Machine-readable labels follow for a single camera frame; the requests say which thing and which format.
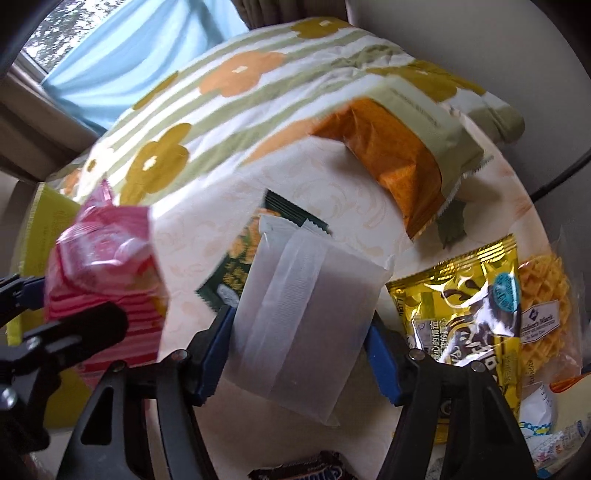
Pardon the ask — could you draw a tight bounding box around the dark green snack packet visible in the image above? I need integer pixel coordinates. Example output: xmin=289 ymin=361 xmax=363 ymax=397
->
xmin=196 ymin=189 xmax=331 ymax=310

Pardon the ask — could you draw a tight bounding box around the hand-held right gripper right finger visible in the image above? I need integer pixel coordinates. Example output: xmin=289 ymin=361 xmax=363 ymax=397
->
xmin=362 ymin=314 xmax=539 ymax=480

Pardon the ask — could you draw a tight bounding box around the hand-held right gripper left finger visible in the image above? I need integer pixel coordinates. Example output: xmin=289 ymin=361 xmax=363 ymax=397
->
xmin=58 ymin=302 xmax=238 ymax=480

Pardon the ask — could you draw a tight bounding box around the gold foil snack packet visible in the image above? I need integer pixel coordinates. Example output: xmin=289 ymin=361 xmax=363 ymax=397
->
xmin=385 ymin=233 xmax=525 ymax=446

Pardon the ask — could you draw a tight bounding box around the cream patterned tablecloth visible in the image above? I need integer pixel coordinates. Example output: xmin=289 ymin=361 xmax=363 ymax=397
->
xmin=148 ymin=134 xmax=555 ymax=480

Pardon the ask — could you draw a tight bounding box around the window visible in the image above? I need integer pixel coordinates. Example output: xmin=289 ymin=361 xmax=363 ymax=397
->
xmin=28 ymin=0 xmax=112 ymax=70

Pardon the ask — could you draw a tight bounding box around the clear waffle packet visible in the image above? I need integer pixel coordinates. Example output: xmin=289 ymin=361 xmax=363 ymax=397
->
xmin=517 ymin=226 xmax=591 ymax=384

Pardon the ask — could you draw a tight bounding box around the white translucent snack packet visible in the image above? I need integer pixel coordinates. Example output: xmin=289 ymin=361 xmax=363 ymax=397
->
xmin=222 ymin=215 xmax=395 ymax=428

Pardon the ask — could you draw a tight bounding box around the beige curtain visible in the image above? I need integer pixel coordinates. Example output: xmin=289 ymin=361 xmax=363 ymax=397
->
xmin=231 ymin=0 xmax=347 ymax=29
xmin=0 ymin=62 xmax=98 ymax=181

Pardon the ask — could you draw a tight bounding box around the pink striped snack packet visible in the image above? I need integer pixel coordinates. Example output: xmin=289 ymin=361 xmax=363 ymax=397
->
xmin=44 ymin=180 xmax=169 ymax=367

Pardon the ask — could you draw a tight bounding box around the yellow-green cardboard box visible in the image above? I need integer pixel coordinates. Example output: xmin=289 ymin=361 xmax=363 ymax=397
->
xmin=7 ymin=182 xmax=93 ymax=428

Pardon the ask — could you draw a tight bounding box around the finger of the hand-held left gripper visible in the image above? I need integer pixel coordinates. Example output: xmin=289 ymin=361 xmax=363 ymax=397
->
xmin=0 ymin=274 xmax=51 ymax=326
xmin=0 ymin=302 xmax=129 ymax=416

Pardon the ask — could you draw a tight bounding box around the green striped floral blanket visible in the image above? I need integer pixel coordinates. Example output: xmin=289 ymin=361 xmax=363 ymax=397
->
xmin=60 ymin=16 xmax=527 ymax=208

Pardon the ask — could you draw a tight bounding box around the brown chocolate bar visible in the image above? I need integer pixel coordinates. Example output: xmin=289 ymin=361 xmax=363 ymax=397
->
xmin=247 ymin=450 xmax=347 ymax=480

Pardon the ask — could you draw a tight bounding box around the light blue cloth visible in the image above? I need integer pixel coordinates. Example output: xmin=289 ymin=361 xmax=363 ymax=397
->
xmin=39 ymin=0 xmax=241 ymax=134

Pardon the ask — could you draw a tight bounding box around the orange white blue snack packet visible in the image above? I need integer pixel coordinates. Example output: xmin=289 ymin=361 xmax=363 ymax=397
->
xmin=517 ymin=375 xmax=591 ymax=444

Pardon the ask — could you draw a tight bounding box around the clear packet with red print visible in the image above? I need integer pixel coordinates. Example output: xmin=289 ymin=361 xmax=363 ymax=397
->
xmin=526 ymin=415 xmax=585 ymax=474

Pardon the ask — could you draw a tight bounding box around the orange and beige snack packet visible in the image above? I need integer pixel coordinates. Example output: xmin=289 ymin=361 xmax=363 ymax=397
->
xmin=309 ymin=76 xmax=495 ymax=241

